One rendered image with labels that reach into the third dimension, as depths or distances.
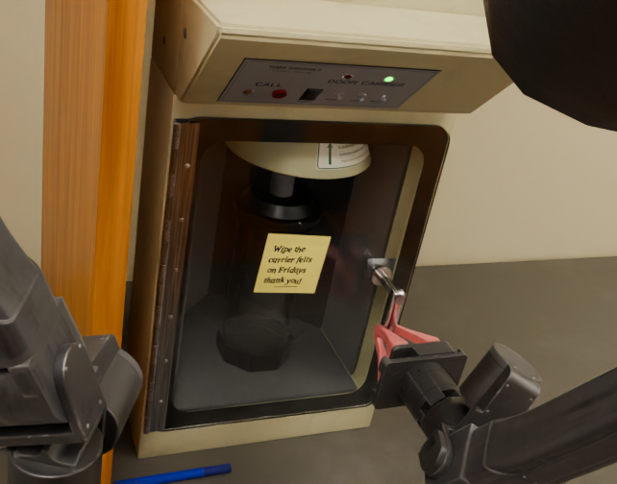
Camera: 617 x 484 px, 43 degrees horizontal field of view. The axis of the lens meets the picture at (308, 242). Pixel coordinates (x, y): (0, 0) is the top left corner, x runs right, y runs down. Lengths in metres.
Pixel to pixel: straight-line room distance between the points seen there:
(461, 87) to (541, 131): 0.79
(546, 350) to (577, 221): 0.43
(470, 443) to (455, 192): 0.86
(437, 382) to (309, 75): 0.34
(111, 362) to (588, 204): 1.32
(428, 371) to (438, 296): 0.61
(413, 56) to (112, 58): 0.26
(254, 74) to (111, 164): 0.14
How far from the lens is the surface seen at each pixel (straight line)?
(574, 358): 1.42
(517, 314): 1.49
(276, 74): 0.70
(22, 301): 0.45
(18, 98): 1.21
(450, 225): 1.57
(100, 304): 0.75
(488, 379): 0.79
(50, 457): 0.51
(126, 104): 0.67
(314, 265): 0.90
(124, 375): 0.58
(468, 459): 0.73
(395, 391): 0.87
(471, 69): 0.77
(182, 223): 0.82
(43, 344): 0.47
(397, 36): 0.70
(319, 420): 1.08
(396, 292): 0.90
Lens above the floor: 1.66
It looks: 28 degrees down
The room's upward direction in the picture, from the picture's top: 11 degrees clockwise
